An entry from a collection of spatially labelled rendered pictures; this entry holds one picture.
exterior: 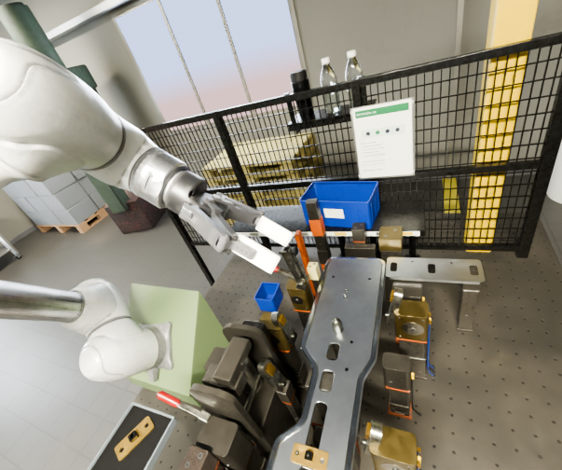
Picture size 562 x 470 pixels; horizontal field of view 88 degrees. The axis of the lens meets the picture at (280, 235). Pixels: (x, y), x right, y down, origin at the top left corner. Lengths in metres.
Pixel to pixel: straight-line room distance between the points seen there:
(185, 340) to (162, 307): 0.17
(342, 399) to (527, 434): 0.56
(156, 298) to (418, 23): 2.87
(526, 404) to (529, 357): 0.16
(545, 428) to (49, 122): 1.29
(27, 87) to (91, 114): 0.07
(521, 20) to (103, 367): 1.64
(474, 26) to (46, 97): 3.07
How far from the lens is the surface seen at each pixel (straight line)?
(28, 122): 0.40
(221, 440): 0.82
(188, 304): 1.22
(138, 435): 0.83
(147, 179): 0.51
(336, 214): 1.24
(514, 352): 1.32
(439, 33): 3.19
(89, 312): 1.21
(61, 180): 5.56
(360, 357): 0.90
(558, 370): 1.33
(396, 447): 0.77
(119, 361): 1.17
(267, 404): 0.94
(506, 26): 1.25
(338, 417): 0.84
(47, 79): 0.41
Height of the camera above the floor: 1.78
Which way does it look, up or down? 35 degrees down
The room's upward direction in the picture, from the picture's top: 19 degrees counter-clockwise
